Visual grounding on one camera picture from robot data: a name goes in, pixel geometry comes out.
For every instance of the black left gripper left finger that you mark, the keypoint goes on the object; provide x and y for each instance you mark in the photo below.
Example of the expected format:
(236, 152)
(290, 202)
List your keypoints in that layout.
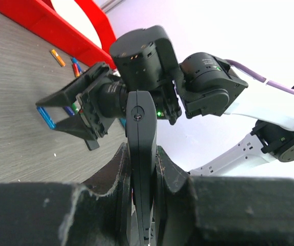
(65, 213)

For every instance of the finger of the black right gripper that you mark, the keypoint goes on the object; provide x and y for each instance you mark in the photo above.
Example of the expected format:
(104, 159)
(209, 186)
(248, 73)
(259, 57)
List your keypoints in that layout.
(75, 126)
(65, 96)

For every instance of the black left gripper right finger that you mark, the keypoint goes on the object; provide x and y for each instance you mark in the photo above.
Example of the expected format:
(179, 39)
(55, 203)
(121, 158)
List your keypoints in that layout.
(213, 210)

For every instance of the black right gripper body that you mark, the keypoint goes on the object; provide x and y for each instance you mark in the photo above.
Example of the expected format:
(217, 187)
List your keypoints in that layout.
(103, 99)

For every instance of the black remote control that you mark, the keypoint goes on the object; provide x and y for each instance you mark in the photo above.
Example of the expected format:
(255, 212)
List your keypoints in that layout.
(141, 128)

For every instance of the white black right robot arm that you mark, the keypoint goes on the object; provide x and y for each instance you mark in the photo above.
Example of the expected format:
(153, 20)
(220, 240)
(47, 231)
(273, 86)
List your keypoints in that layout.
(201, 85)

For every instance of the purple blue battery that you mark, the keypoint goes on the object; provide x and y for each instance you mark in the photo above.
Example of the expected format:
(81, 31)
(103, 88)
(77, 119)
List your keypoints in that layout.
(69, 111)

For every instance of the green battery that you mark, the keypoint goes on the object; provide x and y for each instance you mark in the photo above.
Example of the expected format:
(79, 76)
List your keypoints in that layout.
(75, 108)

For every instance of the red yellow battery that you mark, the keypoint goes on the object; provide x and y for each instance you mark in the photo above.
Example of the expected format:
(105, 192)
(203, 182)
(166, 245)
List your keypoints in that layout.
(76, 72)

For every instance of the blue red battery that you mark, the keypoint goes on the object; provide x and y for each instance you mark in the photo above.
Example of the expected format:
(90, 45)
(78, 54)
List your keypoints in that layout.
(74, 60)

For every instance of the red plastic bin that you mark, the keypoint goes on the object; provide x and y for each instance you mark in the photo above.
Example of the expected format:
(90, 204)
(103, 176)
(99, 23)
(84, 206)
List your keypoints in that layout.
(40, 18)

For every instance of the white paper plate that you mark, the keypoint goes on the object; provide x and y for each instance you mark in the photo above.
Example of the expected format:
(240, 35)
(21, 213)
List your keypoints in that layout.
(71, 12)

